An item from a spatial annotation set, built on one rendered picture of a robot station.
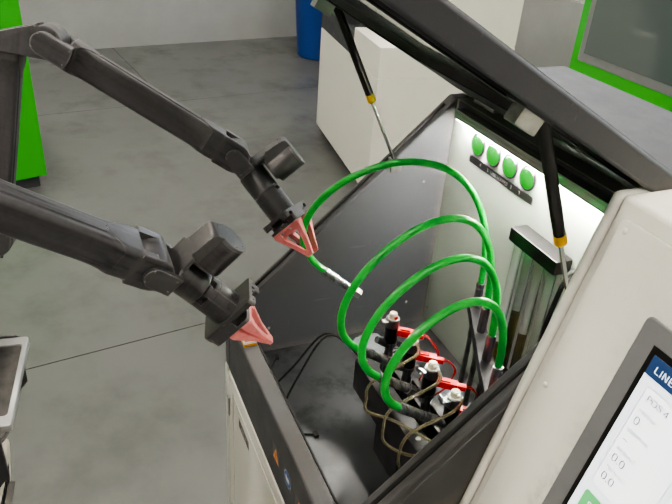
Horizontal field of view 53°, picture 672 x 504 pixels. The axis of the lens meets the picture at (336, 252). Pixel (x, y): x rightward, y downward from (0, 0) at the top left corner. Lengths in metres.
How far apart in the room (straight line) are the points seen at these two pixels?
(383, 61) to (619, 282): 3.18
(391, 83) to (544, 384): 3.18
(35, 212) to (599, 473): 0.79
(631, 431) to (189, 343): 2.39
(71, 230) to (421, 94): 3.40
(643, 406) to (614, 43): 3.29
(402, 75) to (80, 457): 2.66
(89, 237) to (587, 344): 0.68
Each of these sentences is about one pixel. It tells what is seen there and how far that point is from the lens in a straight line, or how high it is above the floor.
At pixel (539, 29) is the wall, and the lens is 6.39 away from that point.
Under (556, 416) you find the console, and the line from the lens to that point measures 1.04.
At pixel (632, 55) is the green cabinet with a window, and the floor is 1.10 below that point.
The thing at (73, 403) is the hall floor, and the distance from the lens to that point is 2.89.
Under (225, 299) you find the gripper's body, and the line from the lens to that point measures 1.06.
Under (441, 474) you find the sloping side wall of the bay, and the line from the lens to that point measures 1.16.
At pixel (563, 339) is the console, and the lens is 1.03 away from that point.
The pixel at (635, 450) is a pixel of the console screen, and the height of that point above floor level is 1.30.
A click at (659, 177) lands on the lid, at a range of 1.01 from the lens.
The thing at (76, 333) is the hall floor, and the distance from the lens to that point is 3.24.
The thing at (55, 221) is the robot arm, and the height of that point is 1.49.
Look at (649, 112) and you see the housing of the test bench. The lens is 1.54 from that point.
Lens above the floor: 1.91
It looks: 30 degrees down
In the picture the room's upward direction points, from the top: 4 degrees clockwise
